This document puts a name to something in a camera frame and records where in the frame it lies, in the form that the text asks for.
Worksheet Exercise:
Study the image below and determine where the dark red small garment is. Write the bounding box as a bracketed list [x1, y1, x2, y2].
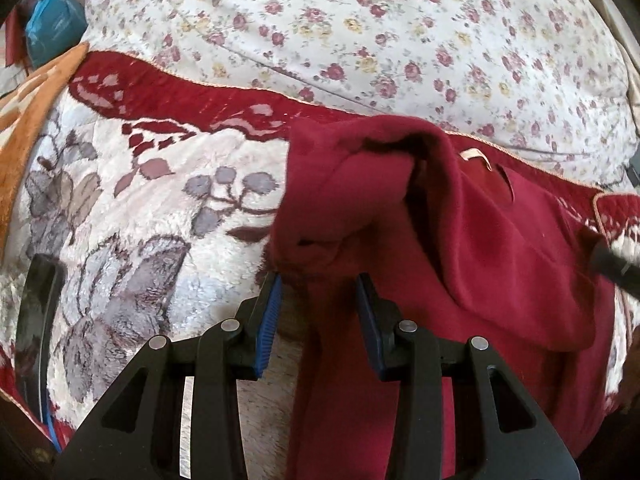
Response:
[270, 116, 614, 479]

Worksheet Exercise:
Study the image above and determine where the white floral quilt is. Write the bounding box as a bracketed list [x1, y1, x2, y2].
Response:
[86, 0, 639, 191]

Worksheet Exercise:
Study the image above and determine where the red white floral plush blanket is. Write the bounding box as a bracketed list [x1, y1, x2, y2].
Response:
[1, 50, 639, 455]

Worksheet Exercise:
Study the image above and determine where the blue plastic bag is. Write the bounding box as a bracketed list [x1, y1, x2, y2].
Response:
[25, 0, 87, 68]

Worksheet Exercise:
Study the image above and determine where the black strap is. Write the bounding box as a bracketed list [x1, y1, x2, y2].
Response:
[13, 252, 68, 424]

